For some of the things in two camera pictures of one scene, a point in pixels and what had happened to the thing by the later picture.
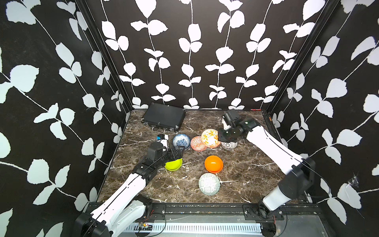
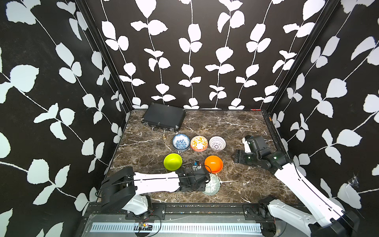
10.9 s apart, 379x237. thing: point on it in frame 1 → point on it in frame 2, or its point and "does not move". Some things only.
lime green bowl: x=173 y=166 does not move
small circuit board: x=144 y=226 does not move
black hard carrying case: x=162 y=117 does not move
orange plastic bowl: x=213 y=164 does not move
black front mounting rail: x=232 y=209 does not move
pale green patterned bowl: x=209 y=183 does not move
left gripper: x=178 y=154 → x=202 y=187
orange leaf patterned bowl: x=209 y=138 → x=199 y=143
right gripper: x=221 y=138 → x=239 y=156
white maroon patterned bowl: x=229 y=145 → x=217 y=143
